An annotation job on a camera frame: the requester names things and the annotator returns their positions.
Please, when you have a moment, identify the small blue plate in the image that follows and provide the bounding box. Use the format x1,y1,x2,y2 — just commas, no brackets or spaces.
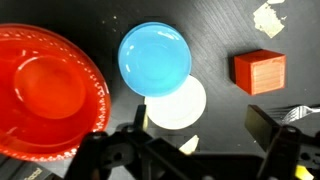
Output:
117,21,193,98

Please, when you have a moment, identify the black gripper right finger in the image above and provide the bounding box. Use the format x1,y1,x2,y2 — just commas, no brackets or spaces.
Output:
244,104,320,180

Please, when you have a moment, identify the red plastic bowl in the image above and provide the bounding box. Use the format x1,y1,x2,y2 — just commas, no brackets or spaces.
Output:
0,23,112,163

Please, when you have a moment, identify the large torn paper scrap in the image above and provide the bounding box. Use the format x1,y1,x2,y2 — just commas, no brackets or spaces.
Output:
252,2,288,39

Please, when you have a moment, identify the small cream plate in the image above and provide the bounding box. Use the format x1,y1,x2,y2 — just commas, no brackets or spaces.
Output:
143,74,207,131

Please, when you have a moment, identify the orange cube block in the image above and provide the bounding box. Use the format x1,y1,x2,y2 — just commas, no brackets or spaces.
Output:
229,49,287,97

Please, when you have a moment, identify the yellow banana toy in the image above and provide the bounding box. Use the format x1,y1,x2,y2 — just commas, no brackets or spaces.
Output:
294,164,315,180

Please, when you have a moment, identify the silver fork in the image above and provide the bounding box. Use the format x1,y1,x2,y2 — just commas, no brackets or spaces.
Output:
266,104,320,125

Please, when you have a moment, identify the triangular paper scrap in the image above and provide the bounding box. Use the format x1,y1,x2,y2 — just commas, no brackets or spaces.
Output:
178,134,200,155

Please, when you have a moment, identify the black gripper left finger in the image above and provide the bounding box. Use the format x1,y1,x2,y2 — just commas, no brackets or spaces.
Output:
64,104,205,180

